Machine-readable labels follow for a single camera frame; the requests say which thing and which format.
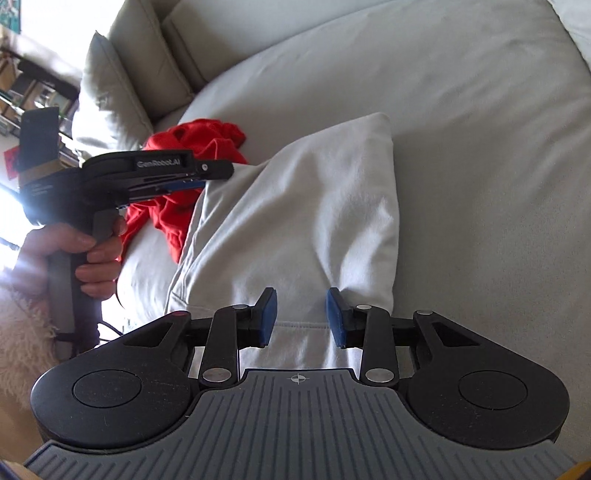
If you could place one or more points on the red sweater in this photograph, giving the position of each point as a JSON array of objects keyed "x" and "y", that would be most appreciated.
[{"x": 207, "y": 139}]

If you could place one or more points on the grey green sofa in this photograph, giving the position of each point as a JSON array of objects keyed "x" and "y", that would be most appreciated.
[{"x": 489, "y": 104}]

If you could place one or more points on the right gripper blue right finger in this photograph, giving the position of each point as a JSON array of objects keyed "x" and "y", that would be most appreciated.
[{"x": 370, "y": 329}]

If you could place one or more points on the white hoodie with cursive lettering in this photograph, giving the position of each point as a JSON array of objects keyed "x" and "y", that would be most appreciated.
[{"x": 322, "y": 213}]

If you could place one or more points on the black metal shelf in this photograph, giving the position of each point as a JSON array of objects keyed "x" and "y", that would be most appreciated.
[{"x": 25, "y": 86}]

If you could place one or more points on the large grey throw pillow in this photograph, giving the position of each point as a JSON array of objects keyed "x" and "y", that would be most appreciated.
[{"x": 109, "y": 116}]

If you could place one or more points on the fluffy white sleeve forearm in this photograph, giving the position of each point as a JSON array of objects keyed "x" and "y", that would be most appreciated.
[{"x": 27, "y": 345}]

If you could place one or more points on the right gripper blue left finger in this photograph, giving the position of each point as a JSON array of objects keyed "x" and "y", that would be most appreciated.
[{"x": 234, "y": 328}]

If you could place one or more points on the person's left hand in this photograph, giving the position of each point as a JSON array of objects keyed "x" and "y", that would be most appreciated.
[{"x": 97, "y": 274}]

